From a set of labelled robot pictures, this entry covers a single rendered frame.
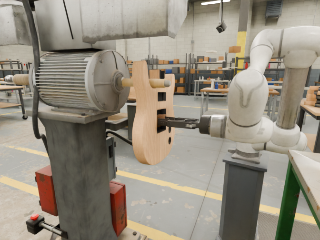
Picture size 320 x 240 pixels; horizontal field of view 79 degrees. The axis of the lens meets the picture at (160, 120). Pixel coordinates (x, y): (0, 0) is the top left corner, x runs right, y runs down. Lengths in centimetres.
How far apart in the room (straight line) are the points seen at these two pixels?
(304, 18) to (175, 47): 632
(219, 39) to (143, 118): 1130
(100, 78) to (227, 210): 130
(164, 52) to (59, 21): 1186
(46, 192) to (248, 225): 131
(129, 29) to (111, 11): 8
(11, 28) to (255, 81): 93
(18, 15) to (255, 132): 100
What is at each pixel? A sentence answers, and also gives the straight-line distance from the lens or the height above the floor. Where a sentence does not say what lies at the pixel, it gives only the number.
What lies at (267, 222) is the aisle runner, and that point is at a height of 0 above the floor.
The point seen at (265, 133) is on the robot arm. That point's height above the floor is 109.
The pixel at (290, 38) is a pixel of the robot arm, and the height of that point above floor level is 144.
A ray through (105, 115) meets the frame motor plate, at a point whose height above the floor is 110.
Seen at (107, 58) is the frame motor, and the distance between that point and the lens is 80.
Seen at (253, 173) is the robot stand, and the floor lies 64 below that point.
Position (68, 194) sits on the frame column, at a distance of 110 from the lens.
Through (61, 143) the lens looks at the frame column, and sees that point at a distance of 98.
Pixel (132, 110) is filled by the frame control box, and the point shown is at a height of 109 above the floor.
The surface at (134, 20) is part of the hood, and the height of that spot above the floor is 143.
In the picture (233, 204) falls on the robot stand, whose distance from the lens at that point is 160.
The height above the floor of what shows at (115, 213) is 49.
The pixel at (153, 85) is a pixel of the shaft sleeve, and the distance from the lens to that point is 73.
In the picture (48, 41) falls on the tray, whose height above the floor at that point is 141.
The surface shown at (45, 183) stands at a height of 74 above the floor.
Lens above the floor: 129
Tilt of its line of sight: 14 degrees down
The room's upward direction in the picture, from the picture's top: straight up
